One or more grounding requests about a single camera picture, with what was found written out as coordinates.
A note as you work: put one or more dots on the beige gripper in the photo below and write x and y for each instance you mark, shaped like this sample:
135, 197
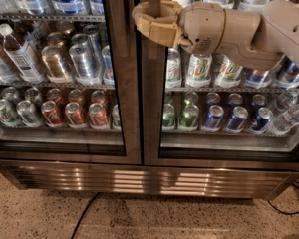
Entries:
202, 25

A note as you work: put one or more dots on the fridge glass door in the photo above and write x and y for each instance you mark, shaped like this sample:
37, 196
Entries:
201, 148
104, 28

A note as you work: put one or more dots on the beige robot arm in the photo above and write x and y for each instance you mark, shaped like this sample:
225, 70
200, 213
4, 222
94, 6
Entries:
255, 41

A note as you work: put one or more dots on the steel fridge base grille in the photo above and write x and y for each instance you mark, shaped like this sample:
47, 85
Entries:
149, 180

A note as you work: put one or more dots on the white green can centre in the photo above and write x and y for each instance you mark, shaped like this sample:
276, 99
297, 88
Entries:
198, 71

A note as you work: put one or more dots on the white green can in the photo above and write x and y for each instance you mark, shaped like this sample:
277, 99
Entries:
228, 74
198, 71

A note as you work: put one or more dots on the white green can right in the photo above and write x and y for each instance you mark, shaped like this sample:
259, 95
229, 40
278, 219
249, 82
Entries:
228, 74

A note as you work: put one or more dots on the green can lower shelf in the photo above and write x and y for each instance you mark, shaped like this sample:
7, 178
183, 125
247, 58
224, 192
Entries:
189, 118

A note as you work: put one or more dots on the silver soda can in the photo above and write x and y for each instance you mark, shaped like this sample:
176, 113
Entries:
84, 63

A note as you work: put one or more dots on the blue can lower left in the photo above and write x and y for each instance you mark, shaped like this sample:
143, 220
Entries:
213, 118

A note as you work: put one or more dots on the blue can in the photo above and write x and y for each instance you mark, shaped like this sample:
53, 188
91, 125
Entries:
213, 118
237, 119

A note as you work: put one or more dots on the blue can lower right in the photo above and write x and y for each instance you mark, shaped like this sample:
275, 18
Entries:
237, 119

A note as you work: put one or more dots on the red soda can right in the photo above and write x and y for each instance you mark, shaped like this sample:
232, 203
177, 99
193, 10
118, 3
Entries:
98, 115

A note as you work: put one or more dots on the red soda can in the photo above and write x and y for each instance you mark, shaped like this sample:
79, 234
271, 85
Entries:
52, 114
75, 115
98, 115

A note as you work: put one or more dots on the gold soda can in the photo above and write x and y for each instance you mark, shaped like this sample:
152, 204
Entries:
59, 71

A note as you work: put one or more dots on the red soda can middle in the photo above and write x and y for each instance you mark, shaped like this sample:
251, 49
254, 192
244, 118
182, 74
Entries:
75, 115

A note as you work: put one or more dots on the red soda can left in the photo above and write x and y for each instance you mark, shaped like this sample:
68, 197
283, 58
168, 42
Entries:
52, 114

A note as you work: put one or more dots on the brown tea bottle right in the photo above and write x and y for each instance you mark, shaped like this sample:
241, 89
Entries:
22, 54

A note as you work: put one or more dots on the brown tea bottle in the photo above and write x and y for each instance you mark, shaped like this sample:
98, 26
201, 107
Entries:
8, 72
22, 54

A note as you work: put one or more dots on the brown tea bottle left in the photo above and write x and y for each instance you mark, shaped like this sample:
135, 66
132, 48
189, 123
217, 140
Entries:
8, 72

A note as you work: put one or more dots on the green silver can left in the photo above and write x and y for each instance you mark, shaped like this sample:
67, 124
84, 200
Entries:
8, 114

